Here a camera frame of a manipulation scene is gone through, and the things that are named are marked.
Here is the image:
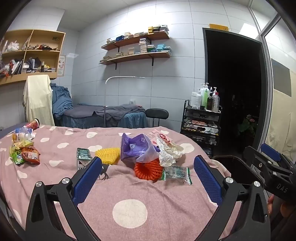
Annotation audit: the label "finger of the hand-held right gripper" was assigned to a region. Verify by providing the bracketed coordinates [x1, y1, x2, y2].
[260, 143, 296, 172]
[242, 146, 292, 179]

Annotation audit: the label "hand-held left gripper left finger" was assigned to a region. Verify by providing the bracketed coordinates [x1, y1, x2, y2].
[25, 156, 104, 241]

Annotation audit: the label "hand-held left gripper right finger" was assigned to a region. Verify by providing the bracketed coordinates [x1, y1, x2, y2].
[194, 155, 271, 241]

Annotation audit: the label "green wipes packet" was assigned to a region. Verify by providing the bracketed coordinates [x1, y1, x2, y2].
[76, 148, 93, 171]

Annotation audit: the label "black trash bin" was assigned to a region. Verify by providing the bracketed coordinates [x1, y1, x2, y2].
[211, 155, 263, 186]

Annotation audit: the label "green clear packet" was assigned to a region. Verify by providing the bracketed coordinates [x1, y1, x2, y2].
[162, 165, 193, 185]

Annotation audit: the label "yellow foam fruit net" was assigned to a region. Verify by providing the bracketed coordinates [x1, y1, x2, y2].
[95, 148, 121, 165]

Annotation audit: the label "white plastic bag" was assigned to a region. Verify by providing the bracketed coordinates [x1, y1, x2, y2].
[6, 40, 20, 53]
[156, 137, 186, 167]

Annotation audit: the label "purple plastic bag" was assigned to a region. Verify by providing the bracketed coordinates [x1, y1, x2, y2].
[121, 133, 161, 168]

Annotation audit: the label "orange foam fruit net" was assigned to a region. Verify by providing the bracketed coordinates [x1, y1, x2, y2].
[134, 160, 165, 180]

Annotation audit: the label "pink printed packet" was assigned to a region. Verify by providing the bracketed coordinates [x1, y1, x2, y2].
[146, 130, 173, 147]

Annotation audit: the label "person's right hand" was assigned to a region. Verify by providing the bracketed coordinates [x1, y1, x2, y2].
[267, 195, 275, 215]

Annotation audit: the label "potted plant pink flowers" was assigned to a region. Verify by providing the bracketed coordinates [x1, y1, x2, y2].
[238, 114, 258, 135]

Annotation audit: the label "glass sliding door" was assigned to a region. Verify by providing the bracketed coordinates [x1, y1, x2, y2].
[261, 13, 296, 161]

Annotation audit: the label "pink polka-dot blanket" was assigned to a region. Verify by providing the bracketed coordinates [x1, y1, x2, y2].
[0, 125, 241, 241]

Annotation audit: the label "black trolley cart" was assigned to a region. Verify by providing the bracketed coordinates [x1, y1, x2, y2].
[180, 100, 223, 158]

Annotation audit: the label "orange-red snack packet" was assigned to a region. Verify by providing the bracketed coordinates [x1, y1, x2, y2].
[21, 147, 41, 165]

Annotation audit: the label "clear plastic bottle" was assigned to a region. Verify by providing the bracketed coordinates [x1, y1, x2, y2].
[212, 87, 220, 113]

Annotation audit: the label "blue skirted massage bed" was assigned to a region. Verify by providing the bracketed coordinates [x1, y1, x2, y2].
[53, 103, 148, 128]

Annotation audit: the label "green snack packet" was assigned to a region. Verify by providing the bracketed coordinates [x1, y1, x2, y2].
[10, 149, 26, 165]

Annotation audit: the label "yellow-green snack packet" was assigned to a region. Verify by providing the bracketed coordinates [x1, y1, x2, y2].
[11, 140, 34, 151]

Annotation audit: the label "dark brown bottle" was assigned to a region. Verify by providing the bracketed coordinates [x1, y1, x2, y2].
[206, 91, 214, 111]

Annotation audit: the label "grey blanket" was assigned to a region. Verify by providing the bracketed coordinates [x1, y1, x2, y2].
[65, 103, 146, 121]

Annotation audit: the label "red paper cup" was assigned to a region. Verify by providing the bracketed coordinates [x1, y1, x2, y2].
[25, 118, 41, 130]

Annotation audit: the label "yellow label plastic bottle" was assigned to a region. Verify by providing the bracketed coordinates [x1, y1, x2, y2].
[12, 127, 34, 143]

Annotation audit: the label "white pump bottle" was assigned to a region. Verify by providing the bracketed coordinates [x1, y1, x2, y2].
[196, 88, 204, 110]

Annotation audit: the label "black round stool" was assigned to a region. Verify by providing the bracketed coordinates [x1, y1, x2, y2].
[146, 108, 169, 127]

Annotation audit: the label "blue duvet pile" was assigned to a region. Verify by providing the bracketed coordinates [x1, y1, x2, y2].
[50, 83, 74, 116]

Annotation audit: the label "cream cloth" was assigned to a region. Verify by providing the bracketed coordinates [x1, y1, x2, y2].
[23, 75, 55, 127]

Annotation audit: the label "white floor lamp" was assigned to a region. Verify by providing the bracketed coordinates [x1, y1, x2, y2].
[105, 76, 146, 128]

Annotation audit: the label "yellow door sign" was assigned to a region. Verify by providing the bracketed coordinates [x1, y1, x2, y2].
[210, 23, 229, 31]

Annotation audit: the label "row of small boxes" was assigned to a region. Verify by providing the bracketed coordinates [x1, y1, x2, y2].
[106, 24, 170, 43]

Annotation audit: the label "wall poster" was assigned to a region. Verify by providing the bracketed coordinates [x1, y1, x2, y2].
[57, 55, 67, 77]

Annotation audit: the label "wooden wall shelf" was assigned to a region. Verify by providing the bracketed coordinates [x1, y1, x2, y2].
[99, 51, 171, 70]
[101, 31, 170, 52]

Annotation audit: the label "wooden wall cabinet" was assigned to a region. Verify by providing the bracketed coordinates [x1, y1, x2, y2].
[0, 29, 66, 86]

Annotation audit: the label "wall shelves with boxes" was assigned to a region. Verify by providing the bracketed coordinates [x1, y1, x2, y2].
[100, 37, 172, 62]

